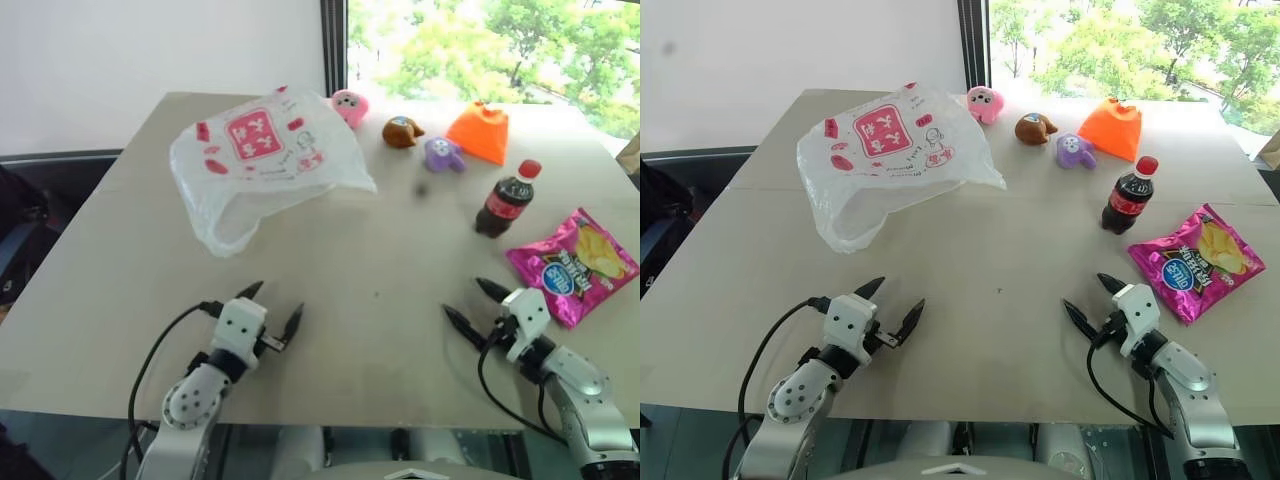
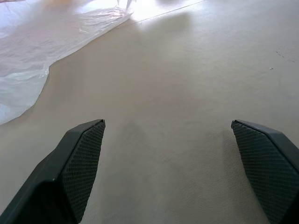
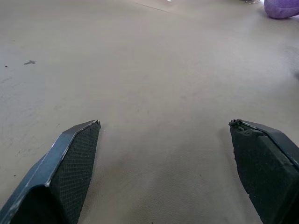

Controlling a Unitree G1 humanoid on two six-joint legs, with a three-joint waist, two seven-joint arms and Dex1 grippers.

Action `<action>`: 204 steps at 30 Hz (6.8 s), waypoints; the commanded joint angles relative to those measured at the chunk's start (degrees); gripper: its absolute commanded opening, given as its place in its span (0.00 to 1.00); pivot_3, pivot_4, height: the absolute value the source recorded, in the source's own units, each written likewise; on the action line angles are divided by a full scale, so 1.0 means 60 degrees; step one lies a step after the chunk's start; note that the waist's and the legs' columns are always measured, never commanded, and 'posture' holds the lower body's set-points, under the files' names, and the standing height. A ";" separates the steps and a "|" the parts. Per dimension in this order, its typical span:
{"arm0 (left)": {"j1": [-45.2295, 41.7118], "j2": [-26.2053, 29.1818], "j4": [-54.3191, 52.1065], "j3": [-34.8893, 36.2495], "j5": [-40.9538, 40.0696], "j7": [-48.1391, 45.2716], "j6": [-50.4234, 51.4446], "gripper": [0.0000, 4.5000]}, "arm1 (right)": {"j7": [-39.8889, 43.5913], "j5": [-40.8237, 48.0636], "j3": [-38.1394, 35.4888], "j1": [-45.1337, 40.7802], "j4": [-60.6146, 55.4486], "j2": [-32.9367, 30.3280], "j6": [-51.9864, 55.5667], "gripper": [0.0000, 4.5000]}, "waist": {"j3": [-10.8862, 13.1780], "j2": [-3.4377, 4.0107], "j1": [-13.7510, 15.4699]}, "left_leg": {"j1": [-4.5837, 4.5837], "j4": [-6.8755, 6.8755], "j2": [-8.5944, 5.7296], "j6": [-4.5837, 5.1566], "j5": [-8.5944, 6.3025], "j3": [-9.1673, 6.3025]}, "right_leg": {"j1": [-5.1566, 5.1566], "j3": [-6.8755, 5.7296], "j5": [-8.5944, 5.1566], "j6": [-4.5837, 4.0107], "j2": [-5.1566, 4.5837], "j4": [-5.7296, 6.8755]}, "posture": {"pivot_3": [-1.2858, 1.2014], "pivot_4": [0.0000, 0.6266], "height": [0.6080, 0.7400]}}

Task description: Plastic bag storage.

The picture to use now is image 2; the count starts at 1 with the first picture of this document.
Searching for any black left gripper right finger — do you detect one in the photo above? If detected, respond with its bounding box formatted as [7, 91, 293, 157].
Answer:
[231, 119, 299, 224]

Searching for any clear plastic sheet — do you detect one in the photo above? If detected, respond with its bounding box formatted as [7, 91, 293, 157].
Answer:
[0, 0, 138, 126]

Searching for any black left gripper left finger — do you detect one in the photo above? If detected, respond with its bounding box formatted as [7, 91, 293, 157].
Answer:
[0, 119, 106, 224]

